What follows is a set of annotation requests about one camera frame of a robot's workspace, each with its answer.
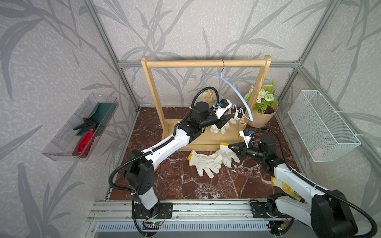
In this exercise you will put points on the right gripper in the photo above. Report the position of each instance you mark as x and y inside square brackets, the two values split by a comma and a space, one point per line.
[242, 152]

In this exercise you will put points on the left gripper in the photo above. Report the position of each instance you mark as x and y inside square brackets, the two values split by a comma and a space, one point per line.
[221, 122]

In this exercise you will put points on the blue wavy clip hanger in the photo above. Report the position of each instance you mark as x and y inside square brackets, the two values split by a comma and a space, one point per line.
[250, 116]

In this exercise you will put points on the white glove hung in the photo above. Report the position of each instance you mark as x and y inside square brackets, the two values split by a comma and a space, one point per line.
[209, 97]
[209, 164]

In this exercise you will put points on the white glove with yellow cuff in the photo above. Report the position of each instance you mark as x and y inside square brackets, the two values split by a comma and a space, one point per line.
[227, 155]

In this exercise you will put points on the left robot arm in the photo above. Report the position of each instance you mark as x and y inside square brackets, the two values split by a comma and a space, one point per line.
[136, 175]

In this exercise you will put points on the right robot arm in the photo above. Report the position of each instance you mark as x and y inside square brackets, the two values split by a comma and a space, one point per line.
[327, 212]

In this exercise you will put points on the wooden clothes rack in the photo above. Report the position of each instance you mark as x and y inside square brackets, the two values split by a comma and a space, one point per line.
[207, 141]

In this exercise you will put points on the potted white flower plant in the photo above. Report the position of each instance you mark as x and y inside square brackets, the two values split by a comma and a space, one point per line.
[265, 106]

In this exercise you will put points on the yellow rubber-coated glove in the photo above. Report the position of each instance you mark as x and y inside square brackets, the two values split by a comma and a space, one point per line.
[285, 188]

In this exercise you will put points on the green cloth in tray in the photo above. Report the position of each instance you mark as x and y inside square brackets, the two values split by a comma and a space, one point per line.
[96, 117]

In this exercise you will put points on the red spray bottle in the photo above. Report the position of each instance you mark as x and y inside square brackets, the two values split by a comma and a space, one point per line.
[87, 139]

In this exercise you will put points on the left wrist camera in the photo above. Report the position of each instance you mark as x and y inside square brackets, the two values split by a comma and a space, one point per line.
[222, 107]

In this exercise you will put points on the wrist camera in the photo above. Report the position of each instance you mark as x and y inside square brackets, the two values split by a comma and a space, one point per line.
[248, 137]
[222, 107]

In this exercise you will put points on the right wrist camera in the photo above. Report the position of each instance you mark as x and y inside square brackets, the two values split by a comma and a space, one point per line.
[248, 137]

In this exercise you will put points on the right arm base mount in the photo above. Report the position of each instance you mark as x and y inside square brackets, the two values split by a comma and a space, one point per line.
[265, 210]

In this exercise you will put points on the white wire mesh basket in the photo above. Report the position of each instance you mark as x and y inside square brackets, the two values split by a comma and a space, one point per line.
[323, 131]

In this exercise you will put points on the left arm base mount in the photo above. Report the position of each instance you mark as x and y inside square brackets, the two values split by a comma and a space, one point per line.
[162, 210]

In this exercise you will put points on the aluminium front rail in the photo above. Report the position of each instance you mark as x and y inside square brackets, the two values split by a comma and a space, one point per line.
[196, 218]

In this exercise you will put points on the clear plastic wall tray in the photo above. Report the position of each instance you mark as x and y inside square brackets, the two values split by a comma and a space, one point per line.
[61, 147]

